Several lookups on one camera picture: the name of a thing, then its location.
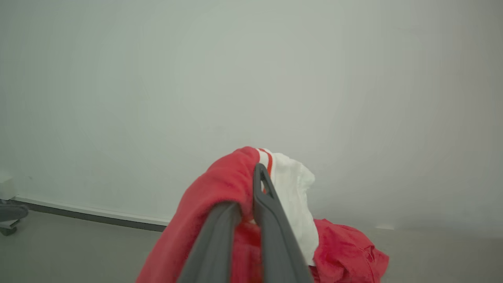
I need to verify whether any red and white garment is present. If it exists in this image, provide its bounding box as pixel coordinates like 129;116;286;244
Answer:
136;146;390;283

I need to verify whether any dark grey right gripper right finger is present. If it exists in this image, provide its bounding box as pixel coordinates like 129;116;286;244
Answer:
253;163;314;283

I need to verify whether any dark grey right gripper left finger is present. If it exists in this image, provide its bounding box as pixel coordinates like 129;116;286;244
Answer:
177;201;242;283

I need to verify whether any grey office chair base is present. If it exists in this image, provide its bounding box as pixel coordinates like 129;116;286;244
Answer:
0;199;29;236

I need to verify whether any white and dark baseboard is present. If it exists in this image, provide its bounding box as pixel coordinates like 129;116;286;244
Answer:
12;195;172;232

